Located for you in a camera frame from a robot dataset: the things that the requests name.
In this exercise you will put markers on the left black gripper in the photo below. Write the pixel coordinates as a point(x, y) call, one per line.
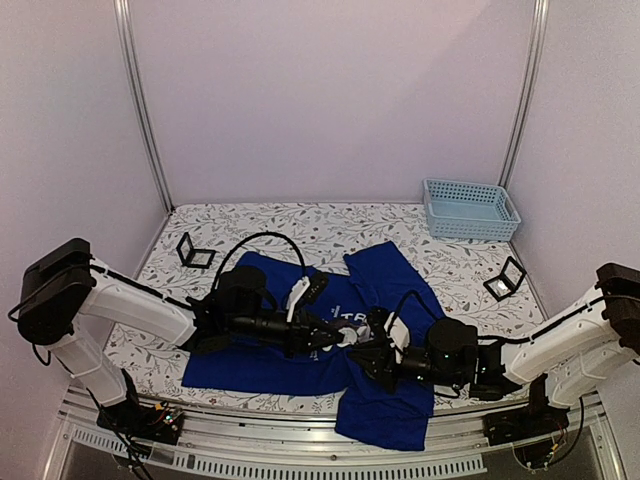
point(303, 326)

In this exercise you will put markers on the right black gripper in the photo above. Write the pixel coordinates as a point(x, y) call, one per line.
point(385, 346)

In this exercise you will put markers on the blue printed t-shirt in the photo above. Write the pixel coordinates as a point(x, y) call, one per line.
point(378, 276)

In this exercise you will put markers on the round light blue brooch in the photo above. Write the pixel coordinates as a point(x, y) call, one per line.
point(350, 336)

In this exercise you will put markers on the black brooch box yellow brooch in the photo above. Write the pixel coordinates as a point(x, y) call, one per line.
point(192, 257)

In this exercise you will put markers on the black brooch box silver brooch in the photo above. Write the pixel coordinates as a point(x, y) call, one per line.
point(508, 281)

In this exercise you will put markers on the light blue plastic basket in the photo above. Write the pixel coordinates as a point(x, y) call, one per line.
point(466, 210)

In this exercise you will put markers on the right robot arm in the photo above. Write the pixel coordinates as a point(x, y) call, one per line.
point(567, 356)

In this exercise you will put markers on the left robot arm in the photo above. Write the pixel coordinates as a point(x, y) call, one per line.
point(70, 282)

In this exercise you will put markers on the floral patterned tablecloth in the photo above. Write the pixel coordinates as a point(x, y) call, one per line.
point(324, 232)

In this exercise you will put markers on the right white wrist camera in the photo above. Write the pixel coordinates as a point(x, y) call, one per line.
point(389, 331)

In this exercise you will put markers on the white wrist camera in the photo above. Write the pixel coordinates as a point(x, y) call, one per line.
point(389, 331)
point(305, 291)

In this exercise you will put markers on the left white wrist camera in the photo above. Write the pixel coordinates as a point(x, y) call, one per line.
point(305, 291)

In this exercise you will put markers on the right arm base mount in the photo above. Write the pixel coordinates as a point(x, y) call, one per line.
point(537, 418)

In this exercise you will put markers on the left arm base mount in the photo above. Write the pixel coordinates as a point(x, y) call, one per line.
point(163, 425)

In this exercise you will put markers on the right aluminium frame post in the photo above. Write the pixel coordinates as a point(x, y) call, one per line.
point(527, 91)

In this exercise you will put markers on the aluminium frame post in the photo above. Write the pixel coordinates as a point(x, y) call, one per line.
point(124, 24)
point(527, 91)

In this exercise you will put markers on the left aluminium frame post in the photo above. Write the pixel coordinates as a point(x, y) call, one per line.
point(124, 24)

